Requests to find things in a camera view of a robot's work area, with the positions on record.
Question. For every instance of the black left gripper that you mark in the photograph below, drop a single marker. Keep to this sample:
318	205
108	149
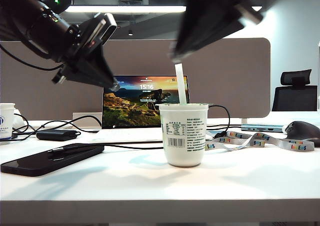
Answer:
85	41

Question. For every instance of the black smartphone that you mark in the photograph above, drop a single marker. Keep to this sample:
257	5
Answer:
37	163

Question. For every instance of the white cup green foil lid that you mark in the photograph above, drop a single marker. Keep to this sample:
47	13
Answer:
183	136

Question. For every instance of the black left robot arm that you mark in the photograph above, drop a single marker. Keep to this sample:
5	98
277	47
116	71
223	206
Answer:
25	16

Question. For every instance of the grey fabric desk partition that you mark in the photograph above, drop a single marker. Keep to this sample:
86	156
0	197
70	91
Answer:
225	73

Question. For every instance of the white laptop landscape wallpaper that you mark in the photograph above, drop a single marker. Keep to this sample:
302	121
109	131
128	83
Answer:
130	106

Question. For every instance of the small ceiling spotlight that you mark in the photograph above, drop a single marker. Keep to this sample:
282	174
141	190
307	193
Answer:
130	32

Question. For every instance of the long white ceiling light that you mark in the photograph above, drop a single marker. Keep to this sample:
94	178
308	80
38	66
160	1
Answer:
125	9

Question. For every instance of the black power adapter brick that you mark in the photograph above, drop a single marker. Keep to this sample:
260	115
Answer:
56	135

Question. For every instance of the white crumpled tissue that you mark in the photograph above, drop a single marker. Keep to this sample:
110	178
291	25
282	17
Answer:
18	121

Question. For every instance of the white paper cup blue logo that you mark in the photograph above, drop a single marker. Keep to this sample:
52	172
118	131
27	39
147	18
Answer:
5	121

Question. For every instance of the black mesh office chair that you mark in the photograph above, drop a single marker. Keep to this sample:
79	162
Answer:
295	98

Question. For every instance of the blue grey usb hub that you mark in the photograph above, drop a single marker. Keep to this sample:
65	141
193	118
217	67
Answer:
261	128

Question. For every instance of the black computer mouse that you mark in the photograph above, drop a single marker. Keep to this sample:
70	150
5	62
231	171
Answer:
301	131

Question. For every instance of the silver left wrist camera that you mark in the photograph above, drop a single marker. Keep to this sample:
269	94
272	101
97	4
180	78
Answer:
110	28

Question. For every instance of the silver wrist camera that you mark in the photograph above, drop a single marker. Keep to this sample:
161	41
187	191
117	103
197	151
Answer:
110	28
250	14

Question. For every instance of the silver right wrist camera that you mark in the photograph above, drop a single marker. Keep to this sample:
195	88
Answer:
250	14

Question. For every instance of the white partition foot bracket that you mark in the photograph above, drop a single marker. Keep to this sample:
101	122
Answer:
244	120

